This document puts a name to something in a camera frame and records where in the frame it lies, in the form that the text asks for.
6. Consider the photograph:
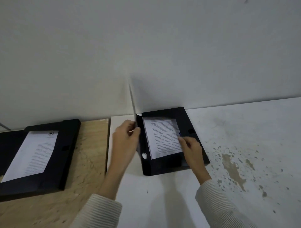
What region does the person's left hand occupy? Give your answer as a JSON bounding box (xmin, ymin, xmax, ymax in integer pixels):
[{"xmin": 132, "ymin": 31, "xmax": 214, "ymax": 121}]
[{"xmin": 112, "ymin": 119, "xmax": 141, "ymax": 165}]

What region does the person's right hand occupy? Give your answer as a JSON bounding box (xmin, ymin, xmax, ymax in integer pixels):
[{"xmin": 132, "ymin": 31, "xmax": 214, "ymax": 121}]
[{"xmin": 178, "ymin": 136, "xmax": 206, "ymax": 173}]

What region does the black file box with lid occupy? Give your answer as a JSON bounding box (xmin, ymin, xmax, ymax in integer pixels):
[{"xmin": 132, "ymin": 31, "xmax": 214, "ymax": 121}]
[{"xmin": 129, "ymin": 83, "xmax": 211, "ymax": 176}]

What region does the person's right forearm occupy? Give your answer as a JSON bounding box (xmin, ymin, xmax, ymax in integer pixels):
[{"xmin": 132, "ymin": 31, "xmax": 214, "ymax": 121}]
[{"xmin": 187, "ymin": 164, "xmax": 259, "ymax": 228}]

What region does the person's left forearm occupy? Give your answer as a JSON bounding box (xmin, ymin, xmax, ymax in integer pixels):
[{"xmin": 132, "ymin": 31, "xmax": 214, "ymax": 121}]
[{"xmin": 69, "ymin": 151, "xmax": 136, "ymax": 228}]

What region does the printed paper stack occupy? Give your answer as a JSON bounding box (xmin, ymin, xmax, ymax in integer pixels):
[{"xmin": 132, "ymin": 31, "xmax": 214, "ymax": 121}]
[{"xmin": 143, "ymin": 117, "xmax": 184, "ymax": 160}]

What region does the printed paper with star emblem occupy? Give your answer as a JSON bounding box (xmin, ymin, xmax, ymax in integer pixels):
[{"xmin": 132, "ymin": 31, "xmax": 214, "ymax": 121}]
[{"xmin": 1, "ymin": 131, "xmax": 59, "ymax": 183}]

